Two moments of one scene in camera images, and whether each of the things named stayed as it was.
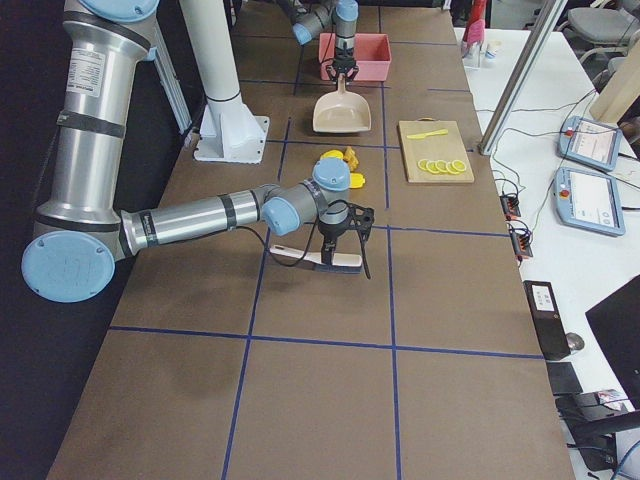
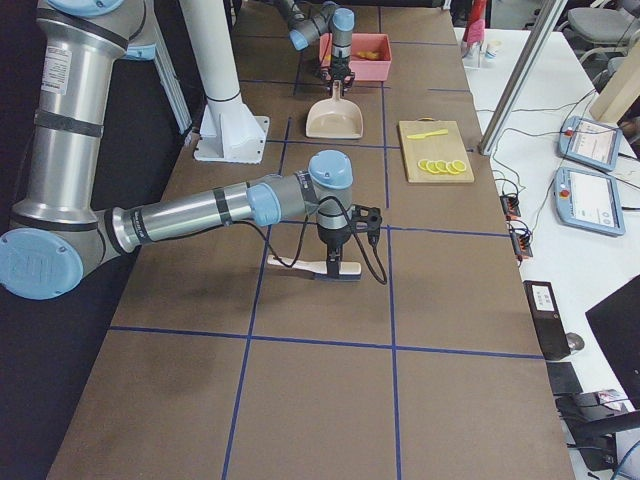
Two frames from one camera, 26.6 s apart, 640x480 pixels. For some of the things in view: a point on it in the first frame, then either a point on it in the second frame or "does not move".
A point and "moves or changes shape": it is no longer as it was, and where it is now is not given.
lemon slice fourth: x=459 y=165 does not move
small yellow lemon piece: x=332 y=153 moves or changes shape
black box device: x=547 y=319 does not move
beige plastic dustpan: x=341 y=111 moves or changes shape
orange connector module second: x=520 y=243 does not move
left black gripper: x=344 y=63 does not move
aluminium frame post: x=539 y=38 does not move
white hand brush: x=341 y=263 moves or changes shape
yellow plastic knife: x=419 y=136 does not move
